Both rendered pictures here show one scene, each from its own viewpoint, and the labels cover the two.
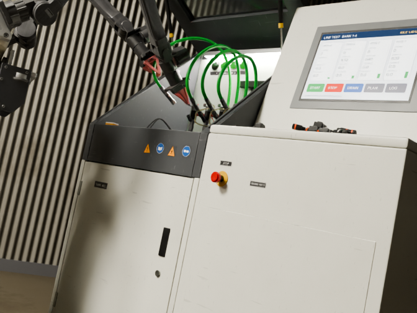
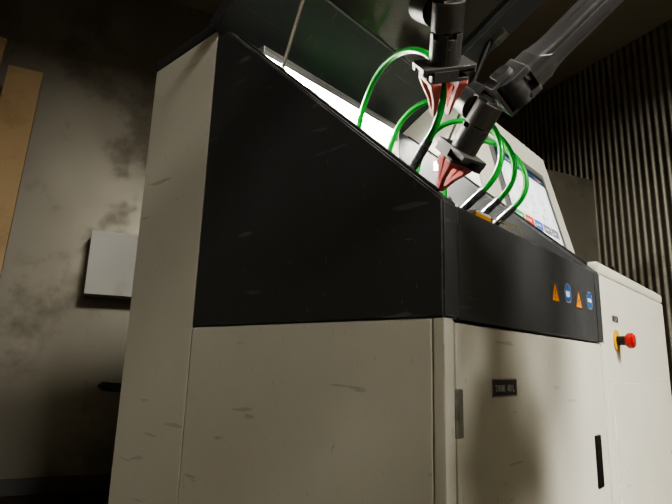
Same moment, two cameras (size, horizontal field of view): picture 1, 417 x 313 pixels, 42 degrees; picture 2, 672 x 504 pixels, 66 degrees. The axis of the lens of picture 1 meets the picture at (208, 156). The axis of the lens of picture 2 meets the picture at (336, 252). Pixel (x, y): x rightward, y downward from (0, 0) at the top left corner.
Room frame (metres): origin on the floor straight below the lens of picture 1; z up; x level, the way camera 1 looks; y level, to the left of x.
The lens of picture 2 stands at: (2.49, 1.19, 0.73)
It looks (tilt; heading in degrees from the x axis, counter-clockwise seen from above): 12 degrees up; 270
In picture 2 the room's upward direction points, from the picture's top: 2 degrees clockwise
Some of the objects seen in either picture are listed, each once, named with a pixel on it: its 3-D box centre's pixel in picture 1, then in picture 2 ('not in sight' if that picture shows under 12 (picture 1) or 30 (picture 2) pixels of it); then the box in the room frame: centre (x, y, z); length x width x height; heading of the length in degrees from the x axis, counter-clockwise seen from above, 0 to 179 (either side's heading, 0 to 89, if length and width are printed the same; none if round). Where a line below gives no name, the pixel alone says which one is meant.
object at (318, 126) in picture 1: (326, 130); not in sight; (1.69, -0.34, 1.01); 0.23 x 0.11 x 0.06; 47
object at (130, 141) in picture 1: (142, 148); (531, 289); (2.13, 0.26, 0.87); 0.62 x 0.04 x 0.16; 47
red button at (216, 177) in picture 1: (218, 177); (625, 340); (1.79, -0.04, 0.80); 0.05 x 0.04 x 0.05; 47
